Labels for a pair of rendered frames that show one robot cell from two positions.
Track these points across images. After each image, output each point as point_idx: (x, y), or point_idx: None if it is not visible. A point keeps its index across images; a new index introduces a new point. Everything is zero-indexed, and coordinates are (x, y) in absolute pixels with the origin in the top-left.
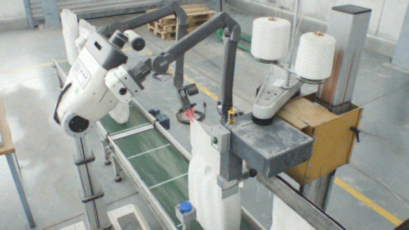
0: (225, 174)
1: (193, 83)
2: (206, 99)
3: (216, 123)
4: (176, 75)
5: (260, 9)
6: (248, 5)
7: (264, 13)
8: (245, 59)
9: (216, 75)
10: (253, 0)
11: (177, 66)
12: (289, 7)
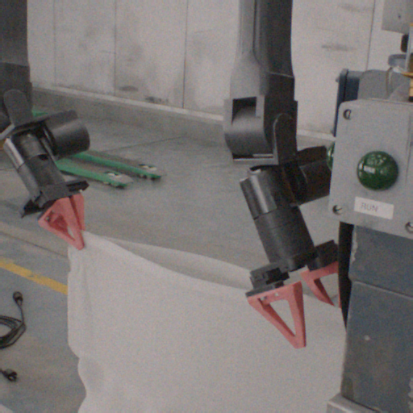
0: (391, 381)
1: (67, 110)
2: (18, 285)
3: (60, 340)
4: (5, 73)
5: (103, 108)
6: (76, 100)
7: (114, 115)
8: (95, 196)
9: (33, 232)
10: (85, 90)
11: (6, 42)
12: (168, 98)
